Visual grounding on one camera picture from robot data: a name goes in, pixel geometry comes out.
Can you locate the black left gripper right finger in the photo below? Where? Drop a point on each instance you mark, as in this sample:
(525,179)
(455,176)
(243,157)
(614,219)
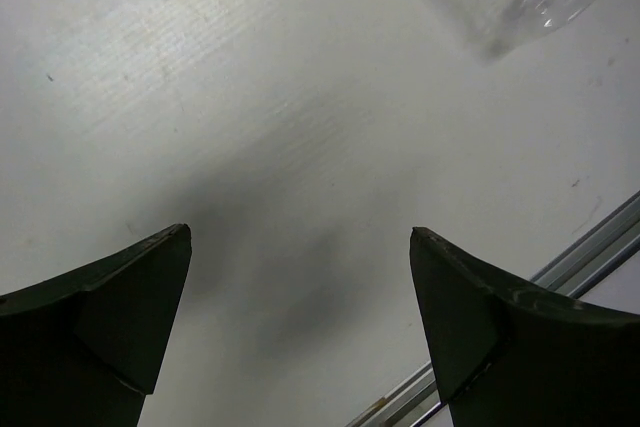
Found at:
(507,352)

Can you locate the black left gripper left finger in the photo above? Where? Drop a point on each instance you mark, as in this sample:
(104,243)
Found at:
(86,348)

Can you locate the aluminium table rail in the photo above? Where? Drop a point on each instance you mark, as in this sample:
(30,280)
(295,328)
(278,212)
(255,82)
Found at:
(601,268)

